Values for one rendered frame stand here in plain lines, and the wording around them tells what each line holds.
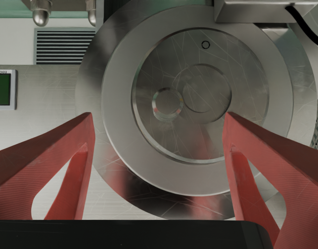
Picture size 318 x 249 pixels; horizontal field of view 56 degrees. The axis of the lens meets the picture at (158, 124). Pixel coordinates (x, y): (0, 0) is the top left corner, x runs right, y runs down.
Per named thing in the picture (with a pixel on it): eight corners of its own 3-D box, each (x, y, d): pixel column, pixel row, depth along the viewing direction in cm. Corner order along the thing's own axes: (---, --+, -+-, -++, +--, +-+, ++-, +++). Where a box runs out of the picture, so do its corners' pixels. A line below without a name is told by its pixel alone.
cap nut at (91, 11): (104, -4, 50) (104, 22, 50) (108, 6, 54) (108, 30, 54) (82, -4, 50) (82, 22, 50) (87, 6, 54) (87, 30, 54)
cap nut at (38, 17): (47, -5, 50) (47, 22, 50) (55, 6, 54) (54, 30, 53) (25, -5, 50) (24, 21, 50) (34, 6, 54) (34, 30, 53)
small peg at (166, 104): (188, 110, 13) (159, 123, 13) (183, 116, 16) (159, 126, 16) (175, 81, 13) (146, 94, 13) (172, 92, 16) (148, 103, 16)
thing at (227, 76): (294, 128, 16) (166, 186, 16) (279, 130, 18) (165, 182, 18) (234, 4, 16) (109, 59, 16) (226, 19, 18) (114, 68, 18)
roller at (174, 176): (304, 17, 18) (283, 209, 17) (217, 92, 44) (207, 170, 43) (115, -9, 18) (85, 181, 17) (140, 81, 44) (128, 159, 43)
